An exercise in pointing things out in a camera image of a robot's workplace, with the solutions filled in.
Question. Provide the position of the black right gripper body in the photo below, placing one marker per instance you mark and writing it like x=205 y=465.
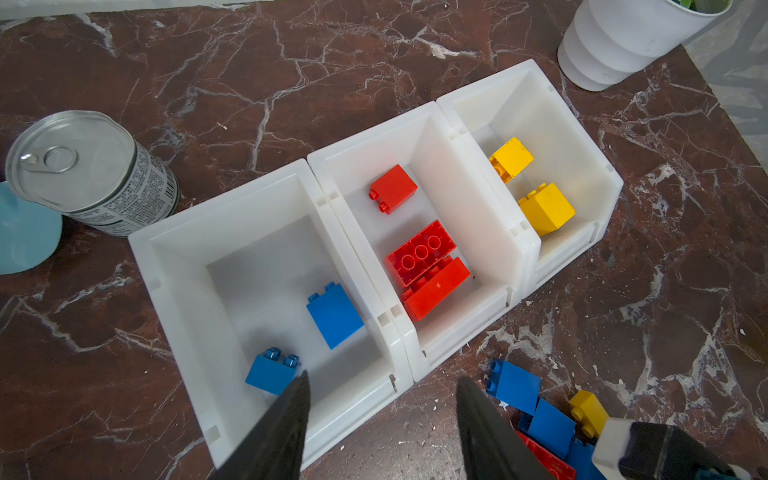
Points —
x=629 y=449

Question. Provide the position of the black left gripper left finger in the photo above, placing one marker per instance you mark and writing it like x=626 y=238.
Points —
x=274 y=447

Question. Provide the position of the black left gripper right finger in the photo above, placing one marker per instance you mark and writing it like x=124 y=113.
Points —
x=490 y=447

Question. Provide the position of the blue lego brick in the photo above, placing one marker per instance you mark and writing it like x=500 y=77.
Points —
x=514 y=386
x=272 y=371

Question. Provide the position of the blue lego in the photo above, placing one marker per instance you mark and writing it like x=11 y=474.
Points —
x=334 y=314

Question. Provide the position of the long red lego brick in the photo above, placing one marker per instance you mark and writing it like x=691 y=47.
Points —
x=429 y=290

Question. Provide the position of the yellow lego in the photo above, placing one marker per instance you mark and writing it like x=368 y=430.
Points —
x=546 y=209
x=511 y=159

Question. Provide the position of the small red lego brick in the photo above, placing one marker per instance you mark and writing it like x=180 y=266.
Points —
x=392 y=189

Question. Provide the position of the white left bin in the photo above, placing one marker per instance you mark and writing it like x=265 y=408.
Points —
x=231 y=277

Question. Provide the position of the white bin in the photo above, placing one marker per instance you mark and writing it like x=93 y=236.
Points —
x=520 y=102
x=231 y=277
x=451 y=190

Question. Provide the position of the white middle bin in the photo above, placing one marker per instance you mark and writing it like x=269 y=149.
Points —
x=451 y=190

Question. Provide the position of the white right bin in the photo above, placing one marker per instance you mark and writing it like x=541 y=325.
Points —
x=520 y=102

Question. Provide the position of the light blue scoop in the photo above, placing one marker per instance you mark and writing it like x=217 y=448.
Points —
x=30 y=232

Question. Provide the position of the silver tin can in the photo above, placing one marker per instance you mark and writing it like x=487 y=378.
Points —
x=89 y=168

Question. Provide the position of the white plant pot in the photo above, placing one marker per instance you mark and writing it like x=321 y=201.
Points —
x=609 y=40

